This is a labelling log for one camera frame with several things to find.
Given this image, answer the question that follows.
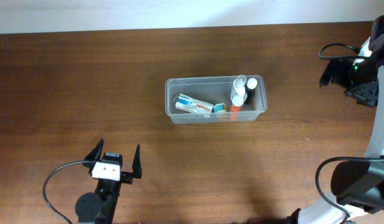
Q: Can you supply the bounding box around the clear plastic container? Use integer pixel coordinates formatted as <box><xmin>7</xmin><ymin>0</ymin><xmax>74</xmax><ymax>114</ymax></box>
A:
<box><xmin>165</xmin><ymin>75</ymin><xmax>268</xmax><ymax>124</ymax></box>

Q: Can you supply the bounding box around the orange tablet tube white cap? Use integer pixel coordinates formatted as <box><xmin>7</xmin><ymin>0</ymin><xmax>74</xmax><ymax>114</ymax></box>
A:
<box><xmin>230</xmin><ymin>95</ymin><xmax>244</xmax><ymax>121</ymax></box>

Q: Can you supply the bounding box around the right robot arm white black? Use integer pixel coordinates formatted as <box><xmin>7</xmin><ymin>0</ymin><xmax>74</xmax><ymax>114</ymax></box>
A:
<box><xmin>285</xmin><ymin>15</ymin><xmax>384</xmax><ymax>223</ymax></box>

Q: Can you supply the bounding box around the small jar gold lid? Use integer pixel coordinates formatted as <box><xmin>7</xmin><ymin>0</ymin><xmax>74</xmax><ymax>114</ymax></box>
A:
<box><xmin>213</xmin><ymin>103</ymin><xmax>228</xmax><ymax>116</ymax></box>

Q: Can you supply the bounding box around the dark bottle white cap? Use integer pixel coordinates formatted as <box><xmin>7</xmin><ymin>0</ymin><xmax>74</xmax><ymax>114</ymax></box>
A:
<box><xmin>245</xmin><ymin>78</ymin><xmax>258</xmax><ymax>105</ymax></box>

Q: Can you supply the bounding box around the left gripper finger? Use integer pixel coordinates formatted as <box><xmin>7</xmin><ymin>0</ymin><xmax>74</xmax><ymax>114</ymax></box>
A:
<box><xmin>132</xmin><ymin>144</ymin><xmax>142</xmax><ymax>179</ymax></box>
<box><xmin>84</xmin><ymin>139</ymin><xmax>104</xmax><ymax>162</ymax></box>

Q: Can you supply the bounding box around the white spray bottle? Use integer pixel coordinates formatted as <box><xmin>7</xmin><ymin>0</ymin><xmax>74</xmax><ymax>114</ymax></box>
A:
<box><xmin>230</xmin><ymin>75</ymin><xmax>247</xmax><ymax>102</ymax></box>

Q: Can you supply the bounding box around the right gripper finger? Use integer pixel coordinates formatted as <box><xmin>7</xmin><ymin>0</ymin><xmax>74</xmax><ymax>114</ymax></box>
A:
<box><xmin>319</xmin><ymin>59</ymin><xmax>337</xmax><ymax>88</ymax></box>
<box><xmin>345</xmin><ymin>81</ymin><xmax>378</xmax><ymax>108</ymax></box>

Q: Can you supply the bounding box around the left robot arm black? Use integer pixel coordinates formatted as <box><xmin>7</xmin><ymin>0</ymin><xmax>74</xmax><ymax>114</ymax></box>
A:
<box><xmin>75</xmin><ymin>140</ymin><xmax>143</xmax><ymax>224</ymax></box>

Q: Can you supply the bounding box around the white green medicine box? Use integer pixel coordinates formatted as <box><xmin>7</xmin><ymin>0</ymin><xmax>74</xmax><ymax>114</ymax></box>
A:
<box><xmin>175</xmin><ymin>94</ymin><xmax>213</xmax><ymax>118</ymax></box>

